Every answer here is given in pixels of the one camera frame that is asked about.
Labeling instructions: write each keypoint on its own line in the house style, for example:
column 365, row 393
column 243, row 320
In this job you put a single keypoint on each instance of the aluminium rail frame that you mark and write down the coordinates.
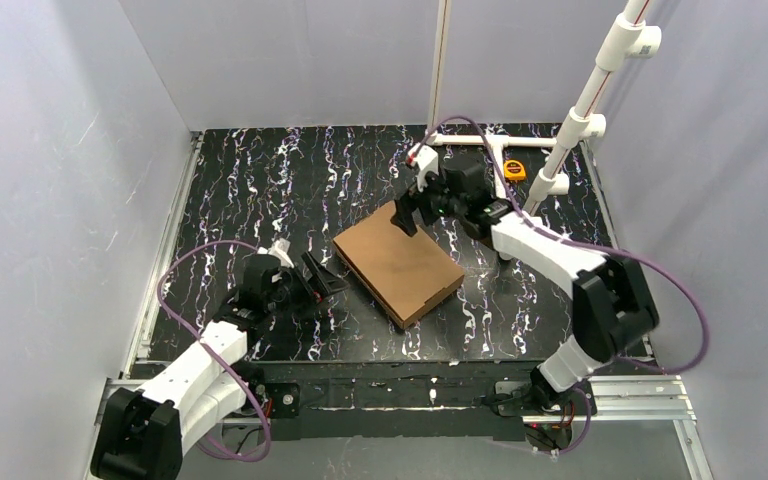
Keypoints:
column 358, row 373

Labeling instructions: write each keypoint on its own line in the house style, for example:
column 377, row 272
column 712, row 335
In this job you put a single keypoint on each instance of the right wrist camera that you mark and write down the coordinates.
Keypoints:
column 422, row 159

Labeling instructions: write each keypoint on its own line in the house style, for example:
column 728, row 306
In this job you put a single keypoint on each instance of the brown cardboard box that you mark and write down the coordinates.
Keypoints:
column 408, row 275

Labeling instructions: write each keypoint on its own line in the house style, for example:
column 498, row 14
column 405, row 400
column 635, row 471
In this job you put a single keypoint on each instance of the orange tape measure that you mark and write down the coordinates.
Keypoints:
column 514, row 171

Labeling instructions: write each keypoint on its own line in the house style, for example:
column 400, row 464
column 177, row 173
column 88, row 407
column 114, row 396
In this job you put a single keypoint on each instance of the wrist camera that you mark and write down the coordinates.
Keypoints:
column 280, row 249
column 422, row 159

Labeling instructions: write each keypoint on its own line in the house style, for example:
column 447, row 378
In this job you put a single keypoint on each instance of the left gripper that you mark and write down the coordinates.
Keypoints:
column 306, row 280

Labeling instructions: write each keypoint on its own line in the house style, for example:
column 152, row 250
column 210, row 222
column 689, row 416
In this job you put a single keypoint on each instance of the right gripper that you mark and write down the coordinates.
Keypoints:
column 417, row 198

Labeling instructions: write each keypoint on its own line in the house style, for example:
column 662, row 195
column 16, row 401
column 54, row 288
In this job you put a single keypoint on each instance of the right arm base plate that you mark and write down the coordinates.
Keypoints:
column 519, row 398

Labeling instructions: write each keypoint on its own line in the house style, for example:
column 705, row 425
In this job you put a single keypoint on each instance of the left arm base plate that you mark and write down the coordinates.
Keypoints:
column 278, row 400

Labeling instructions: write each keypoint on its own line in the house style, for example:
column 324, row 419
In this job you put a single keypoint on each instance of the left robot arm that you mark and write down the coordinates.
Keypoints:
column 145, row 433

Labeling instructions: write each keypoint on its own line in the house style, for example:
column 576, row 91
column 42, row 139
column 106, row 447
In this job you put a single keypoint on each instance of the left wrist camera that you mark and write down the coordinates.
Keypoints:
column 280, row 249

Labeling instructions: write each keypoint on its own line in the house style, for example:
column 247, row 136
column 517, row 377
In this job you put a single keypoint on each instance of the white PVC pipe frame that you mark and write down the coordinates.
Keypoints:
column 523, row 61

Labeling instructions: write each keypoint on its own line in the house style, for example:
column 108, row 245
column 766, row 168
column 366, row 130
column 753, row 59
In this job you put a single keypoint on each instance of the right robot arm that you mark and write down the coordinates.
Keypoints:
column 611, row 304

